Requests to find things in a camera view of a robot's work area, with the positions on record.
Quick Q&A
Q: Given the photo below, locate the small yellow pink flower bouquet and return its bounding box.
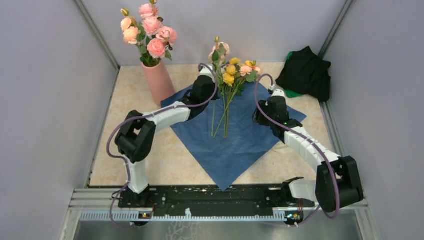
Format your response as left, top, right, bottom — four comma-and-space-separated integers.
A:
212, 57, 262, 138

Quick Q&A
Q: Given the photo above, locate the pale pink rose stem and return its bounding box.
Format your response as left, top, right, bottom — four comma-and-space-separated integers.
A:
210, 36, 230, 138

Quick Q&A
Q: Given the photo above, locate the cream ribbon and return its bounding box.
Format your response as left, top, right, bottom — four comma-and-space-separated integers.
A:
271, 142, 293, 154

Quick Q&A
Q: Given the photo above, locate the blue wrapping paper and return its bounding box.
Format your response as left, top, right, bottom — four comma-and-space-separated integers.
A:
154, 83, 300, 190

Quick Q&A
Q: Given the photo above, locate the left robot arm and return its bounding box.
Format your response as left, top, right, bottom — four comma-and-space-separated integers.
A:
114, 75, 218, 207

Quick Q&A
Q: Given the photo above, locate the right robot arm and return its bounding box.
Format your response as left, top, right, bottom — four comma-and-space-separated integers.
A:
252, 96, 365, 213

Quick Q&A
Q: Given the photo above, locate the pink ceramic vase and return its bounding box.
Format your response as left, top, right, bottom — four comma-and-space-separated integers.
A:
141, 61, 176, 106

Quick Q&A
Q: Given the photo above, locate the pink rose bunch in vase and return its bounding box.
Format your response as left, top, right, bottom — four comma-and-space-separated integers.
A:
120, 0, 178, 68

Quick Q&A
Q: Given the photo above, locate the green cloth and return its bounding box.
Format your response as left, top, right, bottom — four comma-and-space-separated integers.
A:
284, 51, 303, 99

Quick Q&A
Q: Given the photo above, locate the black cloth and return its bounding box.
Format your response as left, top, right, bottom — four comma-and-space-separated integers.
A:
275, 46, 332, 102

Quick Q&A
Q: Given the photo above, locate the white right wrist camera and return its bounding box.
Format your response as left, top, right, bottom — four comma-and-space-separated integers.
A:
268, 85, 286, 98

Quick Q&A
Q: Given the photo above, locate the right aluminium frame post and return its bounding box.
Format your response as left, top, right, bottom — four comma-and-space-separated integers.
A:
318, 0, 355, 59

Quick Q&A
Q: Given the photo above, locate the aluminium frame post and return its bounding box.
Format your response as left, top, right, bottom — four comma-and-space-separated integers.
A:
72, 0, 121, 71
318, 0, 355, 59

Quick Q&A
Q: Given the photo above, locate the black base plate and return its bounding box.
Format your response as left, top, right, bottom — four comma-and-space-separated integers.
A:
118, 183, 315, 217

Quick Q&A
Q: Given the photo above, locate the left aluminium frame post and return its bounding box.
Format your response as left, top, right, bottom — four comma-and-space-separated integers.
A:
72, 0, 121, 71

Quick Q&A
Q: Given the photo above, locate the aluminium front rail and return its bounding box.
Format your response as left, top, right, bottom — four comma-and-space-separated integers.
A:
67, 188, 369, 222

